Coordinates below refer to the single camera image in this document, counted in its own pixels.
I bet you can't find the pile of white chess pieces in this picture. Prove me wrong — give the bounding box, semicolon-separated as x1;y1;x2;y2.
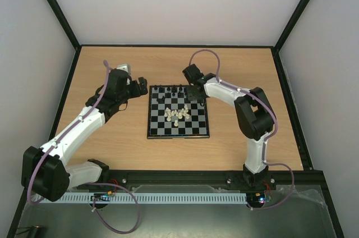
164;104;191;122

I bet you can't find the light blue slotted cable duct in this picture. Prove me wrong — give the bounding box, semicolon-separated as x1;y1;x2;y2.
55;192;247;204

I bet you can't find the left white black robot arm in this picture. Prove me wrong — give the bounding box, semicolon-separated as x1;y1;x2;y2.
21;64;148;204

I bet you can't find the black pawn g file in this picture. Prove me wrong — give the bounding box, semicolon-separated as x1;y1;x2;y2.
157;96;165;103

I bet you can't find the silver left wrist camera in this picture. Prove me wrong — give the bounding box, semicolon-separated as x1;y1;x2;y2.
116;63;131;75

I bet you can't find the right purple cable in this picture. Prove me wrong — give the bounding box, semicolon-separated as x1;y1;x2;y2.
188;49;295;211

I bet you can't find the black aluminium mounting rail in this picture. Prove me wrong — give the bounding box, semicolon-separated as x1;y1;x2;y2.
98;170;328;192

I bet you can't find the black enclosure frame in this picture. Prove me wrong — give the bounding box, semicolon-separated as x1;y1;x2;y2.
5;0;346;238

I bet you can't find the black cylinder on lower shelf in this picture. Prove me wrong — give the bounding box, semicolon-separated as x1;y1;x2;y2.
26;226;44;238

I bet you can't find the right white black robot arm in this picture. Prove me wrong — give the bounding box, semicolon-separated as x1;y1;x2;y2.
182;64;276;189

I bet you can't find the folding black white chessboard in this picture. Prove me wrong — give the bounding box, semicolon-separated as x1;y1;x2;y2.
147;85;210;139

